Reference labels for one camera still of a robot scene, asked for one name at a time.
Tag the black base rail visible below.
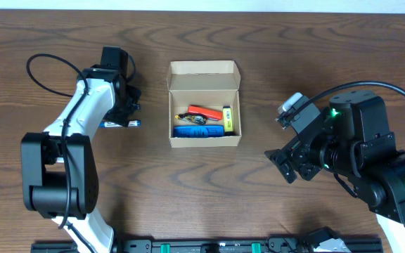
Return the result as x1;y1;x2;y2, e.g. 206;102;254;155
30;237;383;253

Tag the black tape dispenser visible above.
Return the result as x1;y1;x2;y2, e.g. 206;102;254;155
174;112;207;125

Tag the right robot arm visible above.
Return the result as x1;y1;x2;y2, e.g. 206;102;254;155
265;90;405;252

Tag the red stapler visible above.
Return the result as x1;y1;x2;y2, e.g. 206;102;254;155
188;105;223;121

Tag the yellow highlighter marker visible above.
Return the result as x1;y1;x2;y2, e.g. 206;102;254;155
222;106;234;136

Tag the blue whiteboard marker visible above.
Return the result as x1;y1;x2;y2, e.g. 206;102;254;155
98;120;141;128

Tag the cardboard box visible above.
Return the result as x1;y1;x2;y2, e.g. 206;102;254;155
167;60;242;148

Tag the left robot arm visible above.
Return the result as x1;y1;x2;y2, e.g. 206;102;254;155
20;46;141;252

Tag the blue plastic holder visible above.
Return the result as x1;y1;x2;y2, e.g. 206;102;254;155
173;125;224;138

